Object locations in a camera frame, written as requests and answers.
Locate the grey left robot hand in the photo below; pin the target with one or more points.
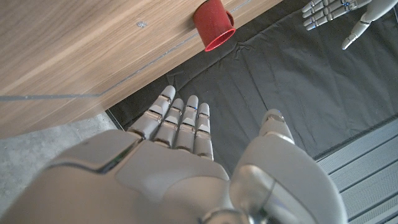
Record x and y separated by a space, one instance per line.
329 9

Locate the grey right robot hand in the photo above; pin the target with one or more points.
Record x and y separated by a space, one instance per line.
155 186

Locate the black backdrop curtain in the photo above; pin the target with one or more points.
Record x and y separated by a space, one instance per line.
295 87

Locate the red enamel mug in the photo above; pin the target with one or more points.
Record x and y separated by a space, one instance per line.
214 21

